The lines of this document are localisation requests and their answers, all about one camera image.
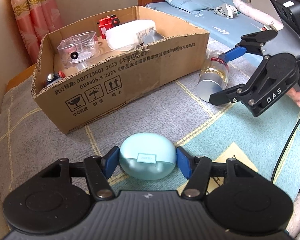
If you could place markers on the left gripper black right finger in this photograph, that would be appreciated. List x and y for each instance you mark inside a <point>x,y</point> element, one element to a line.
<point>196,170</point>

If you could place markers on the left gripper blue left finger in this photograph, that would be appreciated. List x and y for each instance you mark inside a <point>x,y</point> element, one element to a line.
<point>97,172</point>

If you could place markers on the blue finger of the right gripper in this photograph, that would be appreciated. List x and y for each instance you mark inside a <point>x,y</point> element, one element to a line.
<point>250,43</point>
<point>234,94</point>

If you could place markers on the capsule bottle silver cap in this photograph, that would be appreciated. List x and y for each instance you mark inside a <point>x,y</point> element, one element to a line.
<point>213,75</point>

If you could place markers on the mint green oval case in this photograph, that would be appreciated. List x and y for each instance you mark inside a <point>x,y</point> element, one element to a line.
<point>147,156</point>

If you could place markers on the blue bed sheet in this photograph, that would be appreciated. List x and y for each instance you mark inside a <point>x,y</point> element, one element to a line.
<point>224,30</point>

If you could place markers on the pink pillow on bed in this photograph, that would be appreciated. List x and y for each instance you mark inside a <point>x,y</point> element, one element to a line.
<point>257,15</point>

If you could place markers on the grey crumpled cloth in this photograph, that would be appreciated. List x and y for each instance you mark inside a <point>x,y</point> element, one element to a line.
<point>226,10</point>

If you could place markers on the brown cardboard box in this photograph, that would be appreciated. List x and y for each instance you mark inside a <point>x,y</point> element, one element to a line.
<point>115,78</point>

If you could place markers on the clear round plastic container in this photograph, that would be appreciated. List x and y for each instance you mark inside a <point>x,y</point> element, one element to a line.
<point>78,49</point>

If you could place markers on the white plastic bottle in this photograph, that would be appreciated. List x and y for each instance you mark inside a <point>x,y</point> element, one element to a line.
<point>127,36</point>

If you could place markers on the pink gold-trimmed curtain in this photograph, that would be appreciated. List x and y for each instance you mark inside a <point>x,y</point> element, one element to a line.
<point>35,19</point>

